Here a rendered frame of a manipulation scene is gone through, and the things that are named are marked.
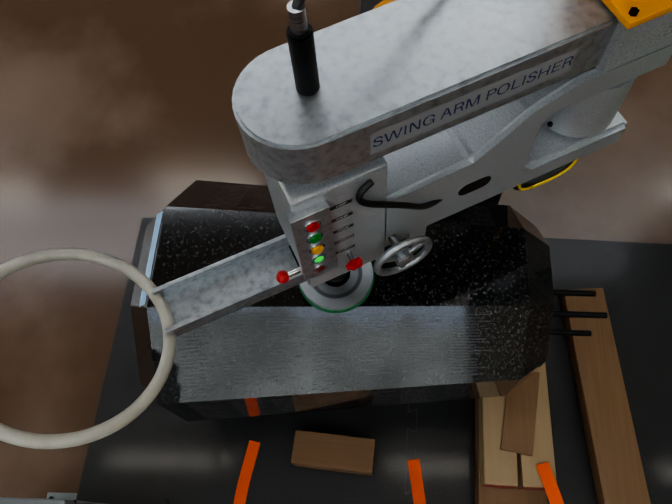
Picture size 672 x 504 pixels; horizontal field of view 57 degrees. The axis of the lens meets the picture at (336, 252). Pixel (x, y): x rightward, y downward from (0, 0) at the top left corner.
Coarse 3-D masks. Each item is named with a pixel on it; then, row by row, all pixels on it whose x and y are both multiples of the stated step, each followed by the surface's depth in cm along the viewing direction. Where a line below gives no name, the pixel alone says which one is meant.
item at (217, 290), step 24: (216, 264) 154; (240, 264) 158; (264, 264) 158; (288, 264) 158; (168, 288) 153; (192, 288) 156; (216, 288) 156; (240, 288) 156; (264, 288) 151; (288, 288) 156; (192, 312) 154; (216, 312) 149
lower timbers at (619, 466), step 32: (576, 320) 248; (608, 320) 248; (576, 352) 243; (608, 352) 242; (576, 384) 244; (608, 384) 237; (608, 416) 233; (608, 448) 228; (608, 480) 224; (640, 480) 223
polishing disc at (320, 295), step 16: (352, 272) 177; (368, 272) 177; (304, 288) 176; (320, 288) 176; (336, 288) 175; (352, 288) 175; (368, 288) 175; (320, 304) 174; (336, 304) 174; (352, 304) 173
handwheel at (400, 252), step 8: (392, 240) 145; (408, 240) 137; (416, 240) 138; (424, 240) 139; (392, 248) 137; (400, 248) 137; (408, 248) 143; (416, 248) 142; (424, 248) 145; (384, 256) 138; (392, 256) 141; (400, 256) 142; (408, 256) 142; (416, 256) 148; (424, 256) 147; (376, 264) 140; (400, 264) 143; (408, 264) 149; (376, 272) 143; (384, 272) 146; (392, 272) 148
